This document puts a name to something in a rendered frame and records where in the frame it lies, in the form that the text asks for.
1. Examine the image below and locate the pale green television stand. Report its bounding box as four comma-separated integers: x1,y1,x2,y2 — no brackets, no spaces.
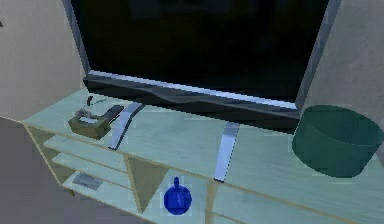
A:
21,87,384,224

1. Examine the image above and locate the black television set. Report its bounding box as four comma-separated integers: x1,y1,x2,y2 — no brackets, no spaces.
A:
61,0,343,184

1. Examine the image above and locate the black remote control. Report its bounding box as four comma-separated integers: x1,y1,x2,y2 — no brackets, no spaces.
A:
101,104,125,123

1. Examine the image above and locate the blue round vase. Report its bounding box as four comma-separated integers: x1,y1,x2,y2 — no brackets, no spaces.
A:
163,176,193,216

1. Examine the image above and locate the olive tissue box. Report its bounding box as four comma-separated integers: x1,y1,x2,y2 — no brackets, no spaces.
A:
67,108,112,141

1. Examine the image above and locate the grey flat book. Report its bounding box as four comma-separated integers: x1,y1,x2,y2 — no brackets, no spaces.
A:
72,172,104,192

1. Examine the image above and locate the dark green round bowl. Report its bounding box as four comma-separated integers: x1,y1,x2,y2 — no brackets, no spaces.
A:
291,104,384,179

